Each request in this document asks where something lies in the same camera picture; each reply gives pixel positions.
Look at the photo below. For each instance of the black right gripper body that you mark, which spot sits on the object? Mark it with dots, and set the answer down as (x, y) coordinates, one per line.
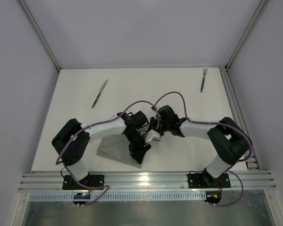
(152, 125)

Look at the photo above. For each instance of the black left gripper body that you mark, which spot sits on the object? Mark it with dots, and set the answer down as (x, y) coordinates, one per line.
(137, 146)

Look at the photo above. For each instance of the grey cloth napkin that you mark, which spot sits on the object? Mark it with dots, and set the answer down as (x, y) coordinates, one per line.
(116, 148)

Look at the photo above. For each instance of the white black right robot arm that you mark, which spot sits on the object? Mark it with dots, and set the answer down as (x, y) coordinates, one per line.
(227, 138)

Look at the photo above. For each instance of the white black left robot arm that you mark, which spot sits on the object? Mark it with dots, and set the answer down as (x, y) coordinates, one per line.
(71, 141)

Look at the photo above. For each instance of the left controller board with led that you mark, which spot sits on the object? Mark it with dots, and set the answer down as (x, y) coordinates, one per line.
(81, 198)

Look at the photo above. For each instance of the right black connector board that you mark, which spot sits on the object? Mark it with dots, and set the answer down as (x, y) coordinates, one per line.
(213, 197)

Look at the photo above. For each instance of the green handled fork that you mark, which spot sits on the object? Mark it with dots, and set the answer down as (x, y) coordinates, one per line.
(205, 70)

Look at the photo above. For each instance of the slotted grey cable duct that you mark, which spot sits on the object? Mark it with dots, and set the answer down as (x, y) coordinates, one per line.
(120, 196)

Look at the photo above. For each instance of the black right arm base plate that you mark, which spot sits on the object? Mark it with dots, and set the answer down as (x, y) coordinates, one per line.
(204, 180)

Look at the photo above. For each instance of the green handled knife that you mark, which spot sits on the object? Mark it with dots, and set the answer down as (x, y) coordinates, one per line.
(99, 93)

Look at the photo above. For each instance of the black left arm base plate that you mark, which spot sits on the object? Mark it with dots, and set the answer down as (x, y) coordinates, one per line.
(89, 181)

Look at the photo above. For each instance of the aluminium right side rail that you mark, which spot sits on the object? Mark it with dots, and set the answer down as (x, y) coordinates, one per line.
(252, 162)

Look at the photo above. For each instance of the aluminium rail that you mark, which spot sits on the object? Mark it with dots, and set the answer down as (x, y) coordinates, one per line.
(252, 162)
(143, 181)

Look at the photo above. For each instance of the aluminium front rail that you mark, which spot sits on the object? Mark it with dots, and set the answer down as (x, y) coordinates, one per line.
(143, 181)

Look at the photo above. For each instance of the aluminium right corner post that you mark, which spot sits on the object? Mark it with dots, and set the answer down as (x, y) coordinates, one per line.
(255, 17)

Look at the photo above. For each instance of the aluminium corner post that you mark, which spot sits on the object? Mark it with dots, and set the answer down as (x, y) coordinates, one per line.
(38, 32)
(255, 17)

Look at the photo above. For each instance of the aluminium left corner post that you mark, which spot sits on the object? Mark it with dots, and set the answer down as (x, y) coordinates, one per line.
(38, 32)

